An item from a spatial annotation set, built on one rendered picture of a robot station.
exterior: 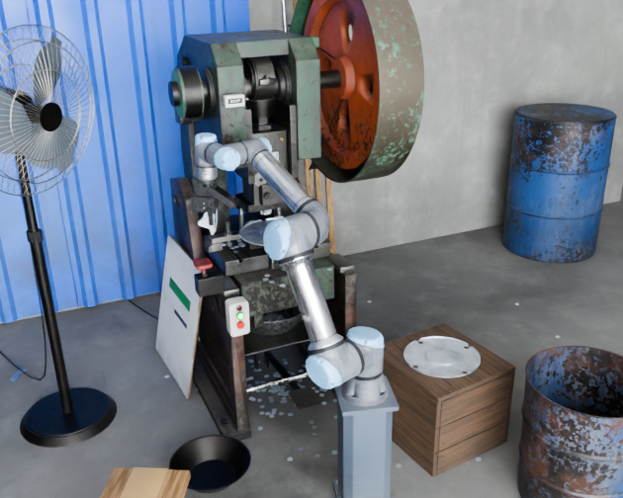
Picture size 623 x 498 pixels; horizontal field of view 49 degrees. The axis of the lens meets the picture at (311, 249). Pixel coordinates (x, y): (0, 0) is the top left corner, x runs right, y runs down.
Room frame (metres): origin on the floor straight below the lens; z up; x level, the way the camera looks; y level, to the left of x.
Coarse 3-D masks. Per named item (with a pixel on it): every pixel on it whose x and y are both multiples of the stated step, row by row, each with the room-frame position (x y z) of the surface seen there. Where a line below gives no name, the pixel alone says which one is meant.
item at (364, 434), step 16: (352, 416) 1.80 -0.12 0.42; (368, 416) 1.81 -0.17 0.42; (384, 416) 1.82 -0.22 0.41; (352, 432) 1.80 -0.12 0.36; (368, 432) 1.81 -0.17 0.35; (384, 432) 1.82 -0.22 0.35; (352, 448) 1.80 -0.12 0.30; (368, 448) 1.81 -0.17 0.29; (384, 448) 1.82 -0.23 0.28; (352, 464) 1.80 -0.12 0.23; (368, 464) 1.81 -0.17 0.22; (384, 464) 1.82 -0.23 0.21; (336, 480) 1.96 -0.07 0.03; (352, 480) 1.80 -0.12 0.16; (368, 480) 1.81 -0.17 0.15; (384, 480) 1.82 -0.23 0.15; (336, 496) 1.89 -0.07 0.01; (352, 496) 1.80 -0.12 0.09; (368, 496) 1.81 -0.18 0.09; (384, 496) 1.82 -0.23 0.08
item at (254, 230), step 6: (252, 222) 2.61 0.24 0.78; (258, 222) 2.61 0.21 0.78; (264, 222) 2.61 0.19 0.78; (246, 228) 2.55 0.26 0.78; (252, 228) 2.55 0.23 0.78; (258, 228) 2.55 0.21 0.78; (264, 228) 2.53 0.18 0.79; (240, 234) 2.49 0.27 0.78; (246, 234) 2.49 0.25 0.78; (252, 234) 2.48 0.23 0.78; (258, 234) 2.48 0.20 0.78; (246, 240) 2.41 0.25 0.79; (252, 240) 2.42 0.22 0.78; (258, 240) 2.42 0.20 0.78
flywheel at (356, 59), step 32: (320, 0) 2.89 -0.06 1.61; (352, 0) 2.64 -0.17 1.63; (320, 32) 2.98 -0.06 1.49; (352, 32) 2.72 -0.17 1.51; (320, 64) 2.98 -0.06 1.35; (352, 64) 2.71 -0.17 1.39; (320, 96) 2.99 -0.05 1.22; (352, 96) 2.71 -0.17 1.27; (320, 128) 2.92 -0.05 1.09; (352, 128) 2.71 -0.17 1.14; (352, 160) 2.63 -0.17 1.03
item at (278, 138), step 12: (252, 132) 2.54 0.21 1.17; (264, 132) 2.54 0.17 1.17; (276, 132) 2.56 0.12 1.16; (276, 144) 2.56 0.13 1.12; (276, 156) 2.55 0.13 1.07; (264, 180) 2.52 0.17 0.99; (252, 192) 2.52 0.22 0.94; (264, 192) 2.50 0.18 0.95; (252, 204) 2.53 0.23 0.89; (264, 204) 2.50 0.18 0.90
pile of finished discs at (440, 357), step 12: (432, 336) 2.40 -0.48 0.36; (408, 348) 2.32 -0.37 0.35; (420, 348) 2.32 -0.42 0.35; (432, 348) 2.32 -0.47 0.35; (444, 348) 2.31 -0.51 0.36; (456, 348) 2.32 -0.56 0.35; (408, 360) 2.24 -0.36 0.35; (420, 360) 2.24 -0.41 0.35; (432, 360) 2.23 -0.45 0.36; (444, 360) 2.22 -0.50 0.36; (456, 360) 2.22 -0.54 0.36; (468, 360) 2.23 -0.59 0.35; (480, 360) 2.22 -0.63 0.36; (420, 372) 2.15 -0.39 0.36; (432, 372) 2.15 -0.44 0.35; (444, 372) 2.15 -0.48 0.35; (456, 372) 2.15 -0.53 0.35; (468, 372) 2.15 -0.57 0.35
